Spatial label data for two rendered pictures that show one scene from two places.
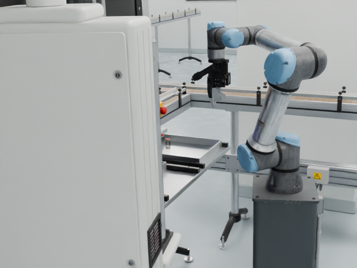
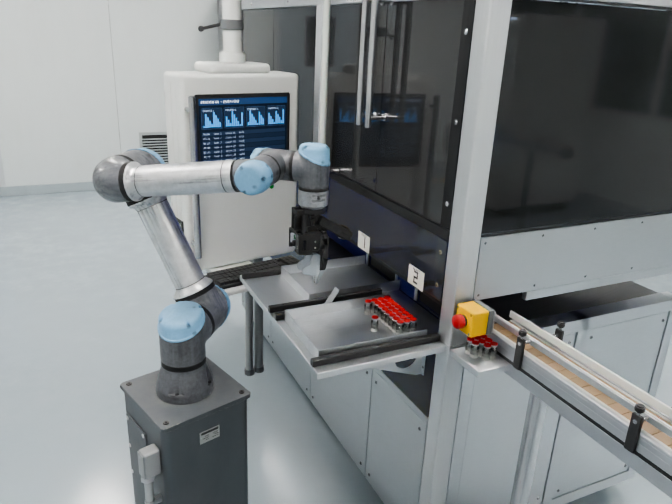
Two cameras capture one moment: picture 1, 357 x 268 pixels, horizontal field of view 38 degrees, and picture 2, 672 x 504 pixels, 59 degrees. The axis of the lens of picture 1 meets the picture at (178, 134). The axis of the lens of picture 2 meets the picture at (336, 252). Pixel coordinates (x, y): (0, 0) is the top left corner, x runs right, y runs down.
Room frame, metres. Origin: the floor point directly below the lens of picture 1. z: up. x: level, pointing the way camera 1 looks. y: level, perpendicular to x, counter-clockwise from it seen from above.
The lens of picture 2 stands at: (3.14, -1.25, 1.70)
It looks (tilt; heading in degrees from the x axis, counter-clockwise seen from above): 20 degrees down; 128
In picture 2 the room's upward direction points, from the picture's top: 3 degrees clockwise
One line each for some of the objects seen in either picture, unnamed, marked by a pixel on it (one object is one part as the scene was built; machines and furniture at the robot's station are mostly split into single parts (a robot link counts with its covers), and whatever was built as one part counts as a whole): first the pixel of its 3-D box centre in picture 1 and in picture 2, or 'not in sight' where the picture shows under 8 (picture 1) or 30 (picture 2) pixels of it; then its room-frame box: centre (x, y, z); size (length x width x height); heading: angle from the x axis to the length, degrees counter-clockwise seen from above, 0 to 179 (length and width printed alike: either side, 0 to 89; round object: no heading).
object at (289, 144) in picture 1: (283, 149); (183, 332); (1.99, -0.42, 0.96); 0.13 x 0.12 x 0.14; 117
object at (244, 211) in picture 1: (235, 222); not in sight; (3.11, -0.35, 0.07); 0.50 x 0.08 x 0.14; 154
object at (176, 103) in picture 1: (156, 108); (590, 386); (2.87, 0.12, 0.92); 0.69 x 0.16 x 0.16; 154
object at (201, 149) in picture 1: (176, 148); (353, 324); (2.22, 0.01, 0.90); 0.34 x 0.26 x 0.04; 64
